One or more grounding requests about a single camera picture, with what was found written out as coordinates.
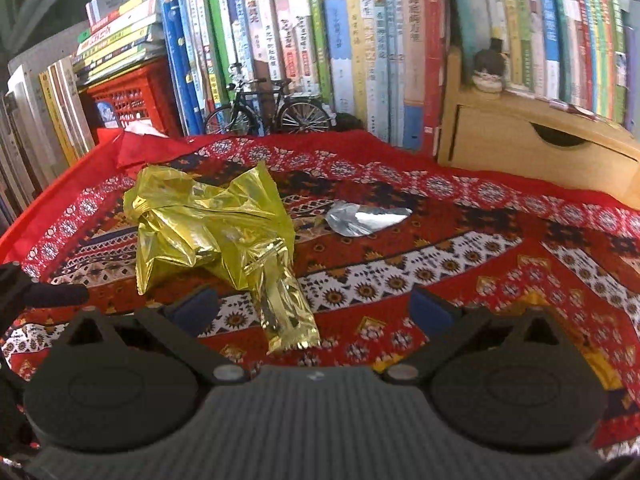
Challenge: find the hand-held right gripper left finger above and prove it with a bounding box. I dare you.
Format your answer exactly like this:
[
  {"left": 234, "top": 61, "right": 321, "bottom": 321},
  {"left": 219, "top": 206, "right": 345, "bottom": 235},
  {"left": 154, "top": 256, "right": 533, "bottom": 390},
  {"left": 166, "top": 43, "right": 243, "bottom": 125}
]
[{"left": 52, "top": 284, "right": 250, "bottom": 386}]

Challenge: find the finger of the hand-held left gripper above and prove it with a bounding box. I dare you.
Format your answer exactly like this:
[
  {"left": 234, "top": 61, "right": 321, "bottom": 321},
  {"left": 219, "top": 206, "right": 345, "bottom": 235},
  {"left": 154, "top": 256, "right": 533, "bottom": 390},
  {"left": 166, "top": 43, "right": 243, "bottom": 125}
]
[{"left": 27, "top": 282, "right": 92, "bottom": 309}]

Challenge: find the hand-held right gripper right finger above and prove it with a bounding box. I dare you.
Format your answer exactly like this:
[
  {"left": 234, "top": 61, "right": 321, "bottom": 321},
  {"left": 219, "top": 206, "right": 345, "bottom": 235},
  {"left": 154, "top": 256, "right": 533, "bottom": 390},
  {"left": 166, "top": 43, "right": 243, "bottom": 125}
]
[{"left": 381, "top": 284, "right": 582, "bottom": 386}]

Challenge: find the yellow foil bag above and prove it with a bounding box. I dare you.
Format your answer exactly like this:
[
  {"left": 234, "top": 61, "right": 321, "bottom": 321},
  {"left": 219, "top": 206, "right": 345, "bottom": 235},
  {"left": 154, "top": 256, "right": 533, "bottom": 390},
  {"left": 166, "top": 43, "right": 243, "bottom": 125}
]
[{"left": 122, "top": 160, "right": 297, "bottom": 297}]

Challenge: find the gold snack wrapper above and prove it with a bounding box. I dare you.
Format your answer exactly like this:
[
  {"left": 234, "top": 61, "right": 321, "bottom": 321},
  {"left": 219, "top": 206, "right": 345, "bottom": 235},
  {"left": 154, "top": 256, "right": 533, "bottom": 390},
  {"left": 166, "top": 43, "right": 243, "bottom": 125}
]
[{"left": 251, "top": 239, "right": 322, "bottom": 357}]

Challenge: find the row of pale upright books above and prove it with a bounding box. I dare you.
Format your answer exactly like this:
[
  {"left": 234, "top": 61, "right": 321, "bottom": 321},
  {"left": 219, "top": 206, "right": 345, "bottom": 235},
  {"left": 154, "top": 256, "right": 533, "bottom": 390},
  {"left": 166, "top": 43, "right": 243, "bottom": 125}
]
[{"left": 0, "top": 57, "right": 97, "bottom": 223}]

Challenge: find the row of tall picture books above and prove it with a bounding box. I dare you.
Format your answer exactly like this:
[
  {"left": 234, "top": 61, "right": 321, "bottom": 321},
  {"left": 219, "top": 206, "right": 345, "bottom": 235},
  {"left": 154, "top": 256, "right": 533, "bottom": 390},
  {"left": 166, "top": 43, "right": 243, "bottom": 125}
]
[{"left": 155, "top": 0, "right": 448, "bottom": 153}]

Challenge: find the red patterned tablecloth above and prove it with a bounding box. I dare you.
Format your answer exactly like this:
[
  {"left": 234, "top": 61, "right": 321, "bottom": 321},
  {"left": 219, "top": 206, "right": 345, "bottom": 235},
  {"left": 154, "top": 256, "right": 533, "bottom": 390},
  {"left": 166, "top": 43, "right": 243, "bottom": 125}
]
[{"left": 0, "top": 127, "right": 640, "bottom": 461}]

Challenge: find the silver grey wrapper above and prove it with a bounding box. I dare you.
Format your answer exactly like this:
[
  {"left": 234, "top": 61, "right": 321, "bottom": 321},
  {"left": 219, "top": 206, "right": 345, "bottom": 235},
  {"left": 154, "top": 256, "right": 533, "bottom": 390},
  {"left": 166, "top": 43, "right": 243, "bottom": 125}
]
[{"left": 325, "top": 202, "right": 413, "bottom": 237}]

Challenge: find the wooden drawer organizer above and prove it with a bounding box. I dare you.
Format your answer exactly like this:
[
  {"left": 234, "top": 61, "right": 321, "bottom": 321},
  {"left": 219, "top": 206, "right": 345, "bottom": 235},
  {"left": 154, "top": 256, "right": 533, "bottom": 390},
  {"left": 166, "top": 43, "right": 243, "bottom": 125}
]
[{"left": 432, "top": 47, "right": 640, "bottom": 211}]

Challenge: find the red plastic crate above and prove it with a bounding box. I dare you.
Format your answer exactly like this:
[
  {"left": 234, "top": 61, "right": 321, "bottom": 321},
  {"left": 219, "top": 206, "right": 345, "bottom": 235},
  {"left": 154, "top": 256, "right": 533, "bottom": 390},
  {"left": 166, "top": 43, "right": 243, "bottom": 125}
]
[{"left": 80, "top": 57, "right": 183, "bottom": 137}]

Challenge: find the black toy bicycle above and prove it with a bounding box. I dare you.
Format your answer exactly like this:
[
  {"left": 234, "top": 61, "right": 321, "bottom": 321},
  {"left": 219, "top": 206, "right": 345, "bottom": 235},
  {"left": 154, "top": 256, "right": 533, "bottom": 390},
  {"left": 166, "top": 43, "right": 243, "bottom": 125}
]
[{"left": 204, "top": 62, "right": 337, "bottom": 136}]

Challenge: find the white grid board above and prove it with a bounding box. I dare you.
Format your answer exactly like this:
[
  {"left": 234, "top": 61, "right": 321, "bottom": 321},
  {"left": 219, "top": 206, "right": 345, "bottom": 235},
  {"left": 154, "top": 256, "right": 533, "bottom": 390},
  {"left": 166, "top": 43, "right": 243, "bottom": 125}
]
[{"left": 7, "top": 25, "right": 92, "bottom": 77}]

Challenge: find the small black-haired figurine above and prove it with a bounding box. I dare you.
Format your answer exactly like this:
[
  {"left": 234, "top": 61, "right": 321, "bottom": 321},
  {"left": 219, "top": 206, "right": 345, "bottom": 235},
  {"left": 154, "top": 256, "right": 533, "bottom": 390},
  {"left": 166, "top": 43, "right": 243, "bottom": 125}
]
[{"left": 470, "top": 37, "right": 512, "bottom": 95}]

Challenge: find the stack of flat workbooks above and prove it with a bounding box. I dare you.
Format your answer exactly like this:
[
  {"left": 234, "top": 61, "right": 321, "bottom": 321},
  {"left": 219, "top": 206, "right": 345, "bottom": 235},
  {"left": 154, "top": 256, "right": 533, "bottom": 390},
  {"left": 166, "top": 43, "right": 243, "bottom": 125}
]
[{"left": 72, "top": 0, "right": 168, "bottom": 86}]

